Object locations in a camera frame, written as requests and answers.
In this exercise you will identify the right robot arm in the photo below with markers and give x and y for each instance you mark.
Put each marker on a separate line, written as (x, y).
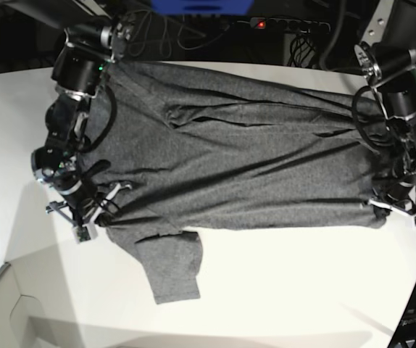
(96, 34)

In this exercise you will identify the grey long-sleeve t-shirt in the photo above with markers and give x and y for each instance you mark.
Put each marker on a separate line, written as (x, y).
(208, 149)

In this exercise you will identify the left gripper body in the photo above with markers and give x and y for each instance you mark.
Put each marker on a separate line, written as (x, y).
(397, 195)

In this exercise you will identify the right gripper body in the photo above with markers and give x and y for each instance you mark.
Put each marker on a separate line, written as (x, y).
(84, 203)

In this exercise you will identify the black power strip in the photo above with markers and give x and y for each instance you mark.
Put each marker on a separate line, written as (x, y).
(289, 25)

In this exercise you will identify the blue plastic bin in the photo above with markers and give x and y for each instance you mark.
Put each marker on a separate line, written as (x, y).
(205, 7)

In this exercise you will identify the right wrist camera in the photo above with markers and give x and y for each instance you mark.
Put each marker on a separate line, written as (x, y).
(84, 233)

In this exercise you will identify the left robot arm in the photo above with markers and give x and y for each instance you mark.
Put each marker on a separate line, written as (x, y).
(384, 110)

